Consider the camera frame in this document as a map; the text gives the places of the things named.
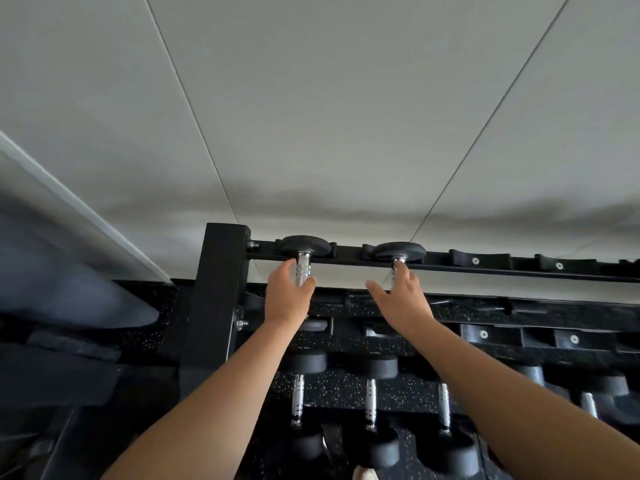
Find person's right hand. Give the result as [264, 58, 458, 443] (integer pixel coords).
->
[365, 261, 436, 340]

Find person's left hand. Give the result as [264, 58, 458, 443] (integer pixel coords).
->
[264, 259, 317, 330]

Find small black dumbbell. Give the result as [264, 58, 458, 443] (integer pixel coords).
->
[278, 235, 333, 332]
[364, 242, 428, 341]

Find person's left forearm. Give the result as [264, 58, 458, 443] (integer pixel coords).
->
[100, 317, 307, 480]

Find person's right forearm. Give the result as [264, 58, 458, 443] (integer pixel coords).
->
[407, 317, 640, 480]

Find black dumbbell rack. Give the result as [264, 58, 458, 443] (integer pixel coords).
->
[179, 223, 640, 480]

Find black dumbbell chrome handle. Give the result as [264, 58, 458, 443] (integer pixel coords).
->
[279, 350, 329, 461]
[414, 381, 482, 479]
[509, 363, 547, 388]
[564, 371, 632, 420]
[349, 354, 402, 469]

